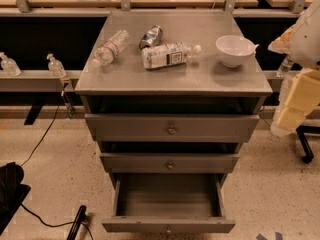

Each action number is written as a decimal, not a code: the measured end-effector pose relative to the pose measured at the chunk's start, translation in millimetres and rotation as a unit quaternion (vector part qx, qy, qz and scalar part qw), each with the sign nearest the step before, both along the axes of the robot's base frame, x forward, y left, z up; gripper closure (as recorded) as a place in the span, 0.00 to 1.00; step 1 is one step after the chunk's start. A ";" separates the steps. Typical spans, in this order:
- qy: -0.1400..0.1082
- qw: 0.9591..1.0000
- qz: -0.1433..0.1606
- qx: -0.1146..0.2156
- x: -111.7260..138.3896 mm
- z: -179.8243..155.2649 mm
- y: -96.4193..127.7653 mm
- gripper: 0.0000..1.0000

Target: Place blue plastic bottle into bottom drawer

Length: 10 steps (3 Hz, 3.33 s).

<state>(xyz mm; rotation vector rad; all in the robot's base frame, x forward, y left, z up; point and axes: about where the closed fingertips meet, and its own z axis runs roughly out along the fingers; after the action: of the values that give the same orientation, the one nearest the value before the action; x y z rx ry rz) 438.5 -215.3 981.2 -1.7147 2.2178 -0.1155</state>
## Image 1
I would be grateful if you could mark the open grey bottom drawer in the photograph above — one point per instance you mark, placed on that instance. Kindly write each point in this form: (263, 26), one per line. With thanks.
(168, 203)

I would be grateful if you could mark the clear water bottle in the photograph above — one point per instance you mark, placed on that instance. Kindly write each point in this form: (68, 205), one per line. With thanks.
(110, 50)

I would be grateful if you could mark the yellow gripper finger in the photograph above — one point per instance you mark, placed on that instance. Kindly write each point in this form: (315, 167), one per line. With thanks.
(286, 121)

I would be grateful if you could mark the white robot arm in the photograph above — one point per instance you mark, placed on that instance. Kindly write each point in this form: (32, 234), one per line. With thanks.
(282, 45)

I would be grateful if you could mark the grey middle drawer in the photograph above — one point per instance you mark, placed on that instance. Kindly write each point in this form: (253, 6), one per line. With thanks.
(168, 162)

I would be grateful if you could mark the black floor stand leg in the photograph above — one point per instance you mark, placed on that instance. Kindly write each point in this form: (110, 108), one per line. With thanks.
(80, 217)

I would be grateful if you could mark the black bag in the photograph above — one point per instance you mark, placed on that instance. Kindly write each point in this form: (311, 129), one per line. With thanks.
(12, 192)

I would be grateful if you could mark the black stand with wheel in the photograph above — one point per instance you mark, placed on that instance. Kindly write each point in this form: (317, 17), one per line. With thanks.
(301, 131)

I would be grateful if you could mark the small clear bottle on rail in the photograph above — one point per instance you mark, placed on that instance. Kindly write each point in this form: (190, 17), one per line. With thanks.
(285, 67)

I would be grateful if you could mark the grey top drawer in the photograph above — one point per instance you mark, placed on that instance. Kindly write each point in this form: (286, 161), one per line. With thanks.
(171, 128)

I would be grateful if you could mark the crushed silver soda can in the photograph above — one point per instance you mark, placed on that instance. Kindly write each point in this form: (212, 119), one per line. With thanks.
(151, 38)

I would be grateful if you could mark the sanitizer pump bottle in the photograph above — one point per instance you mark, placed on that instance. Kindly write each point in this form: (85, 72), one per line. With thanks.
(9, 65)
(55, 66)

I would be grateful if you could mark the grey drawer cabinet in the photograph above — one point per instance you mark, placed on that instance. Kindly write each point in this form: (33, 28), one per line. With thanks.
(203, 85)

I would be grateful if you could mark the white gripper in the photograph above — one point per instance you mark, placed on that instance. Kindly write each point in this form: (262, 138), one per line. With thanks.
(306, 41)

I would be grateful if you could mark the left sanitizer pump bottle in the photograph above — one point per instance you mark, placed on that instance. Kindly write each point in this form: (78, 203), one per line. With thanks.
(9, 65)

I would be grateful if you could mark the white bowl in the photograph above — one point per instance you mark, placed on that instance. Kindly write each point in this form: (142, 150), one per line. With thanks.
(234, 51)

